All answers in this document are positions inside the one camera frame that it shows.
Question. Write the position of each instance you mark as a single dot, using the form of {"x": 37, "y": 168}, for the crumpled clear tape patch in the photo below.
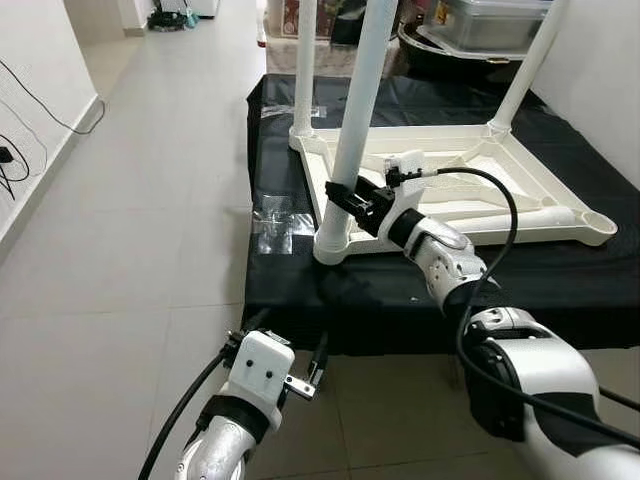
{"x": 272, "y": 225}

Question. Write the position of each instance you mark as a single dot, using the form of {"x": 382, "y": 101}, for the black wok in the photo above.
{"x": 450, "y": 58}

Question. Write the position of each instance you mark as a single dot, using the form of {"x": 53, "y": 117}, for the white plastic table top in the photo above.
{"x": 480, "y": 160}

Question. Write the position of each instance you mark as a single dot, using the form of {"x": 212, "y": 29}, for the black tablecloth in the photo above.
{"x": 300, "y": 300}

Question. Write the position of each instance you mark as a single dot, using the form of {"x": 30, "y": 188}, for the grey clear plastic box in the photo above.
{"x": 490, "y": 20}

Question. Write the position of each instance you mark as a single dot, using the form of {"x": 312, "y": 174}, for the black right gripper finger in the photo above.
{"x": 341, "y": 196}

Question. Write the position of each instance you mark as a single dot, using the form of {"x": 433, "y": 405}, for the speckled cloth covered bench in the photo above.
{"x": 335, "y": 58}

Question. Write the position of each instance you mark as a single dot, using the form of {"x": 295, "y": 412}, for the dark red printed carton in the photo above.
{"x": 290, "y": 15}

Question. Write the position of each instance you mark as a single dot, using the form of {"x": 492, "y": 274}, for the clear tape strip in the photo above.
{"x": 275, "y": 111}

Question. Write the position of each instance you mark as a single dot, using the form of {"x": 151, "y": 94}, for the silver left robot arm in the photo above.
{"x": 220, "y": 450}

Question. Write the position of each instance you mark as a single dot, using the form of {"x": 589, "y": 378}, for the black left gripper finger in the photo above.
{"x": 321, "y": 358}
{"x": 256, "y": 322}

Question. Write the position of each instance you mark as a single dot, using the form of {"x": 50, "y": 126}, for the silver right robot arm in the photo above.
{"x": 450, "y": 260}

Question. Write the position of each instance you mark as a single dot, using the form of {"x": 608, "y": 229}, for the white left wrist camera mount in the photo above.
{"x": 262, "y": 370}

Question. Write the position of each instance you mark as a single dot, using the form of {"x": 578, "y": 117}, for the black power adapter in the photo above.
{"x": 5, "y": 155}

